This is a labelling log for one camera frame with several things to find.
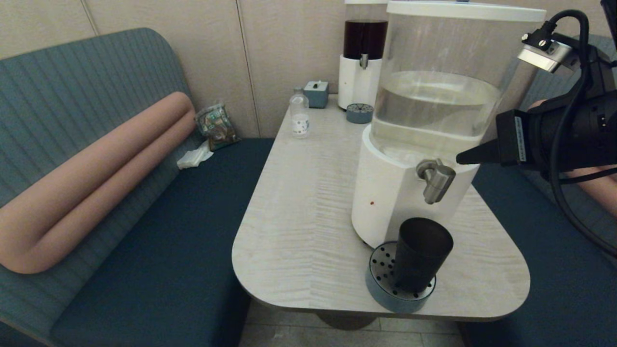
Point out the round metal drip tray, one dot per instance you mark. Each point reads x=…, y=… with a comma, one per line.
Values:
x=381, y=270

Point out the black plastic cup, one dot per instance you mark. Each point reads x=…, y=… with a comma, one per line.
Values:
x=422, y=253

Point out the white crumpled tissue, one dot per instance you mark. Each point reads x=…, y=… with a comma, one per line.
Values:
x=193, y=157

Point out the large white dispenser lid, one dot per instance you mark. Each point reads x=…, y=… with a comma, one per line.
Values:
x=462, y=10

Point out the small blue drip tray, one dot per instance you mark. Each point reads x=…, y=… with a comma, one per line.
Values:
x=359, y=113

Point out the small steel dispenser tap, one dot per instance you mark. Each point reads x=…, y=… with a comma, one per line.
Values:
x=363, y=61

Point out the clear plastic bottle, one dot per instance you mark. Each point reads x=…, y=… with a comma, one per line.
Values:
x=299, y=119

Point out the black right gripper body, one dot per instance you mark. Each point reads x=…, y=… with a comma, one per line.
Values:
x=535, y=137

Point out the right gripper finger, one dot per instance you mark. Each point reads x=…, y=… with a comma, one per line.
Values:
x=484, y=155

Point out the blue-grey tissue box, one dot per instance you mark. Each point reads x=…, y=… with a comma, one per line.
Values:
x=315, y=95

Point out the large clear water dispenser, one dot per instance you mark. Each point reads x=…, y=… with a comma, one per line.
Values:
x=393, y=193

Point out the large steel dispenser tap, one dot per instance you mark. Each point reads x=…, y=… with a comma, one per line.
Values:
x=437, y=183

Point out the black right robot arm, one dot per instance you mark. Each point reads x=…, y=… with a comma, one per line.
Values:
x=610, y=135

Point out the small white dispenser lid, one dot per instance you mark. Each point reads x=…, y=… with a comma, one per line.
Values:
x=361, y=1

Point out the small dark drink dispenser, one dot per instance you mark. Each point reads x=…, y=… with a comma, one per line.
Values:
x=355, y=86

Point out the printed snack bag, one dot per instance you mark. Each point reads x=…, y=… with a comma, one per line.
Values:
x=217, y=126

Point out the teal upholstered bench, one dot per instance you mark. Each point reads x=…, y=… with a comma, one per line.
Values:
x=168, y=241
x=530, y=289

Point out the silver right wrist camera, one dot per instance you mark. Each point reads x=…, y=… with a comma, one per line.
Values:
x=547, y=52

